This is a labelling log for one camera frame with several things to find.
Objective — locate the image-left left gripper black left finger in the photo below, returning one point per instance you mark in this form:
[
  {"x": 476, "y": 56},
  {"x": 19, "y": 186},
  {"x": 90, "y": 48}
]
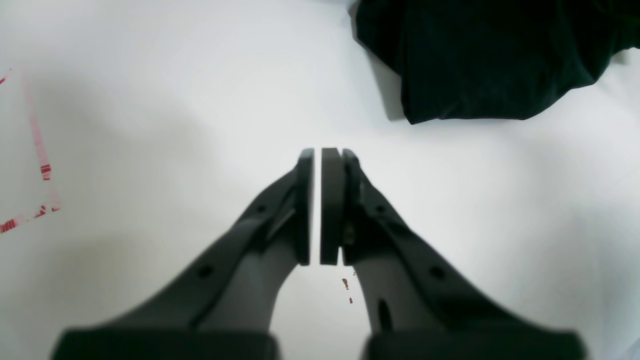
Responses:
[{"x": 221, "y": 306}]

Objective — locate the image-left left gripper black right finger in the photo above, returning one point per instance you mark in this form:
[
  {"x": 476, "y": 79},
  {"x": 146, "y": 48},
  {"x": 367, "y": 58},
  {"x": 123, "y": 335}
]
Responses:
[{"x": 419, "y": 306}]

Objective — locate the black t-shirt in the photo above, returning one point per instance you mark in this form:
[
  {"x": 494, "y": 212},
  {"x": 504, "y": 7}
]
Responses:
[{"x": 493, "y": 59}]

